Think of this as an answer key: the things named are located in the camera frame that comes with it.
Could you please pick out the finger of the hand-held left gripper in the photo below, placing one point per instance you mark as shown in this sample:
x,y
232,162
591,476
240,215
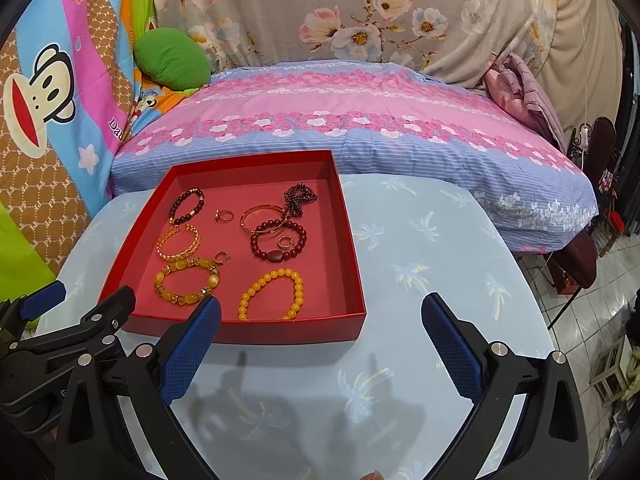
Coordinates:
x,y
45,297
112,310

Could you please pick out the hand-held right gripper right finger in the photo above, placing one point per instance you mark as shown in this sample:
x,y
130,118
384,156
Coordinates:
x,y
450,345

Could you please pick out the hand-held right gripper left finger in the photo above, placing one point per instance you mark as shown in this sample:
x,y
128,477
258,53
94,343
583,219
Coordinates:
x,y
192,345

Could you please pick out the red cardboard box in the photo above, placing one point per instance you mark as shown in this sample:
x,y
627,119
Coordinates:
x,y
320,265

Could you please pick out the thin gold bangle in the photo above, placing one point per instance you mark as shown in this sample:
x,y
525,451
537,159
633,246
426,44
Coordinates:
x,y
265,205

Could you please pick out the monkey print blanket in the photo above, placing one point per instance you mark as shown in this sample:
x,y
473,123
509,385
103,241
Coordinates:
x,y
50,170

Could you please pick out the dark brown chair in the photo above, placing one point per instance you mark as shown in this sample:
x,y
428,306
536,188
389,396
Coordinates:
x,y
575,260

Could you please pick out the white plastic stool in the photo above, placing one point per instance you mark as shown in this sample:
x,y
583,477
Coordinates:
x,y
612,370

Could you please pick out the pink and blue floral pillow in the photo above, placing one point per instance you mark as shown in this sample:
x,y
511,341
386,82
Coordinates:
x,y
350,110

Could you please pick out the green cushion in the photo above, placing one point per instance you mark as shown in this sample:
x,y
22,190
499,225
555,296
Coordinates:
x,y
172,57

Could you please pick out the pink folded quilt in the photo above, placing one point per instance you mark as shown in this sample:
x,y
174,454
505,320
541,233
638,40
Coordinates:
x,y
525,95

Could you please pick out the beige cloth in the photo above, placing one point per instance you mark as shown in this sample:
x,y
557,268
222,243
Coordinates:
x,y
580,50

